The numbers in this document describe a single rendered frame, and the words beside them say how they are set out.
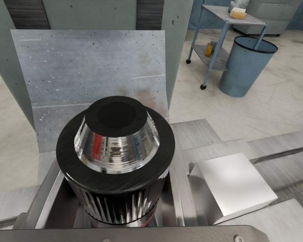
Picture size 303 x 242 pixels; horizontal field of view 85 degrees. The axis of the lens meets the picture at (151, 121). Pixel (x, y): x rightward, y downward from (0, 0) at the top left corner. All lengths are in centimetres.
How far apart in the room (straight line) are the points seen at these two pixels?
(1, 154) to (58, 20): 148
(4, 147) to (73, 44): 150
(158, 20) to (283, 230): 42
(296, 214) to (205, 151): 11
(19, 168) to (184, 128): 147
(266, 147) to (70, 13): 51
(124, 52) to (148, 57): 6
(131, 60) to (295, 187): 44
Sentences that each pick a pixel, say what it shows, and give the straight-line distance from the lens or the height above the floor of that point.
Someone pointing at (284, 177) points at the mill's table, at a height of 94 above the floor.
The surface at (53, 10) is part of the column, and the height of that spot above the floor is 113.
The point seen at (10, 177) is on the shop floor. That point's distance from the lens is 162.
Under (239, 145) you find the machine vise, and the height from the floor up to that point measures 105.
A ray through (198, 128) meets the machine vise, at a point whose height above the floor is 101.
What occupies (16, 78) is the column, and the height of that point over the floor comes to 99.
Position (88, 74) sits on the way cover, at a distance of 42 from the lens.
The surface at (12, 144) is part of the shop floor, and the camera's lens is 183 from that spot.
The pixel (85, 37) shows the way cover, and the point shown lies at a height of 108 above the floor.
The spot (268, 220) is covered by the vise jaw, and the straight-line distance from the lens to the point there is 22.
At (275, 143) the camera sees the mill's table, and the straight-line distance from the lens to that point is 49.
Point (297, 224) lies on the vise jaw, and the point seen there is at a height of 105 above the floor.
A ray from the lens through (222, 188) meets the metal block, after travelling 18.
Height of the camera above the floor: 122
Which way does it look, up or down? 45 degrees down
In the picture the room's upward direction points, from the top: 7 degrees clockwise
